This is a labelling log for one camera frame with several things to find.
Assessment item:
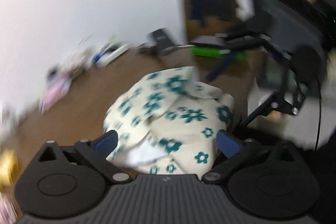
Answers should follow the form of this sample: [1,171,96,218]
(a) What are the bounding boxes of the white power strip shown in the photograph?
[93,43,129,68]

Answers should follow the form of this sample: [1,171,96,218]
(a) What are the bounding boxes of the green stand base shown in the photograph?
[191,46,247,60]

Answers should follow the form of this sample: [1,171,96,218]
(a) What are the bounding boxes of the blue toy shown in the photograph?
[92,52,104,63]

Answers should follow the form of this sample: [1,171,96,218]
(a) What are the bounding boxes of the brown cardboard board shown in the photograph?
[181,0,242,43]

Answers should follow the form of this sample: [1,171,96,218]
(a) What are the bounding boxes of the black phone stand clamp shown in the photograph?
[136,43,158,57]

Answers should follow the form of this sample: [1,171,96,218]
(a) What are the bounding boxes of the pink blue purple-trimmed garment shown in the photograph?
[39,74,72,113]

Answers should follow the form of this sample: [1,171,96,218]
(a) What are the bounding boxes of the black wireless charger phone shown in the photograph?
[148,28,177,56]

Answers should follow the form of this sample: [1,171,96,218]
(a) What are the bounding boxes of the pink floral ruffled garment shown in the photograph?
[0,196,17,224]

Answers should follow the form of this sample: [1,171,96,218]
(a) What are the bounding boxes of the cream green-flower garment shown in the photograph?
[104,67,234,177]

